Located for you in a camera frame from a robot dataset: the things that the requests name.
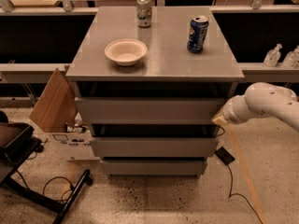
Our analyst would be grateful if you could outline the black floor cable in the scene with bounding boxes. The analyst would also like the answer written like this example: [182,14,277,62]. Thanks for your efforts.
[226,163,265,224]

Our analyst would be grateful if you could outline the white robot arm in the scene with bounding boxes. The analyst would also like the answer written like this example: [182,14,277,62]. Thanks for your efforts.
[211,82,299,131]

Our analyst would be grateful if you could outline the clear pump bottle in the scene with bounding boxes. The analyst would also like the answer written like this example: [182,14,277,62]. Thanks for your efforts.
[282,46,299,69]
[263,44,282,67]

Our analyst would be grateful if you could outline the blue pepsi can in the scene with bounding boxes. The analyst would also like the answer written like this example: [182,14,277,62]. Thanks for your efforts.
[187,15,209,53]

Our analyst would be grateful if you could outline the black power adapter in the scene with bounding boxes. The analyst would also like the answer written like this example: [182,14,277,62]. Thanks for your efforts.
[215,147,235,165]

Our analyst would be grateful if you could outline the grey middle drawer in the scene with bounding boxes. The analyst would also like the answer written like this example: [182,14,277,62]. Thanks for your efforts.
[91,124,219,159]

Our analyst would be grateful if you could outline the grey drawer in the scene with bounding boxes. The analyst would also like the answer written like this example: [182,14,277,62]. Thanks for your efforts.
[91,124,219,159]
[76,81,225,125]
[100,158,207,176]

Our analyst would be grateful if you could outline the open cardboard box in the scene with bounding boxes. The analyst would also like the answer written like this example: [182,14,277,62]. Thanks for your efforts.
[29,69,99,161]

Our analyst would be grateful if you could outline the white paper bowl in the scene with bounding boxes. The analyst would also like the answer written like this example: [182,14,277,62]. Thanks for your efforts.
[105,39,148,66]

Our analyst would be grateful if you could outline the black cable under cart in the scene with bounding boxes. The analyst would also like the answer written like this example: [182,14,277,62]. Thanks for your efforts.
[15,170,76,205]

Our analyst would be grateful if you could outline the grey top drawer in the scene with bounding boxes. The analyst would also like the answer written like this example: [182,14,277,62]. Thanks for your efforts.
[76,81,225,125]

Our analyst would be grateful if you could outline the grey bottom drawer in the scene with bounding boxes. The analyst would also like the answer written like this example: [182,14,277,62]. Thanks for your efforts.
[100,158,207,176]

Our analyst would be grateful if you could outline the green white soda can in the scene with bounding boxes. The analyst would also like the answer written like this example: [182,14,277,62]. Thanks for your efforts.
[136,0,152,27]

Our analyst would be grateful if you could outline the grey drawer cabinet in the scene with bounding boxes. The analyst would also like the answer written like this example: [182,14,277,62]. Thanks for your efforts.
[65,6,246,177]

